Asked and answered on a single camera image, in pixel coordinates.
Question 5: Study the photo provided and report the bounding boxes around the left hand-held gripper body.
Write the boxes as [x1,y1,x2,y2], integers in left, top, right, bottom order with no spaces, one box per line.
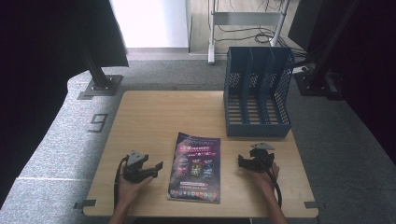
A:
[122,149,157,184]

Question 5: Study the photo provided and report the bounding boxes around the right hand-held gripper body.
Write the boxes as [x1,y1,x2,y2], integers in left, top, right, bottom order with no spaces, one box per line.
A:
[246,142,276,174]

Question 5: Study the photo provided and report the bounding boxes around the purple cover magazine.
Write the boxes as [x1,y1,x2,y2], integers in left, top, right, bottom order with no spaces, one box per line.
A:
[166,132,221,205]

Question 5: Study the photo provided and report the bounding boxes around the blue plastic file rack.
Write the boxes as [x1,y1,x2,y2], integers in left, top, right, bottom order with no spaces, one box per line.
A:
[222,46,296,138]

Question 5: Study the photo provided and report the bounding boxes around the person's right hand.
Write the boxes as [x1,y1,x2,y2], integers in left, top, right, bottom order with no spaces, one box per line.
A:
[248,162,280,191]

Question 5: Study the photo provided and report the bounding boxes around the person's left hand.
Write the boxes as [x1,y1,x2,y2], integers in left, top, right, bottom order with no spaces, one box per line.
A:
[116,162,154,204]

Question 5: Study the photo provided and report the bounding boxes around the white power strip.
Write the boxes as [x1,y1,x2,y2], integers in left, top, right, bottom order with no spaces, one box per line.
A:
[292,64,310,75]

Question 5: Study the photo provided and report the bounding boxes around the black curtain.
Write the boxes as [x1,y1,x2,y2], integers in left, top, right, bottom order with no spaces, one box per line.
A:
[0,0,130,208]
[288,0,396,155]

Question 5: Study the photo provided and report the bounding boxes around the white metal stand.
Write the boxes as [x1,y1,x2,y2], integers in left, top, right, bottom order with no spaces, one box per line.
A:
[207,0,292,65]

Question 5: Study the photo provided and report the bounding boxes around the white panel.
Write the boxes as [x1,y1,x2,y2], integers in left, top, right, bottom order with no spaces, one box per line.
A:
[109,0,191,49]

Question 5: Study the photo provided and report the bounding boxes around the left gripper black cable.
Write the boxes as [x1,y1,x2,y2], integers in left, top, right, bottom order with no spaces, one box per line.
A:
[113,155,130,210]

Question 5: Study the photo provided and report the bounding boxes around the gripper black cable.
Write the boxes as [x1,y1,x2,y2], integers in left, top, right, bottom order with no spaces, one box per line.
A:
[261,157,283,209]
[113,155,130,210]

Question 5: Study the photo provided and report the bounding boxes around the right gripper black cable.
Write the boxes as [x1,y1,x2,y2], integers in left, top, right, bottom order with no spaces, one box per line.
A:
[261,157,283,209]

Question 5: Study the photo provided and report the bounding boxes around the black metal post with base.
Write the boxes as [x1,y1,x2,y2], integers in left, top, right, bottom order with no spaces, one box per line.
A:
[77,46,124,101]
[293,0,362,101]

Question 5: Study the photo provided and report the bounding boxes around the black floor cables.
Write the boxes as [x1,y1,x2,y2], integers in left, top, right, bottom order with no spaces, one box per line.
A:
[214,0,308,59]

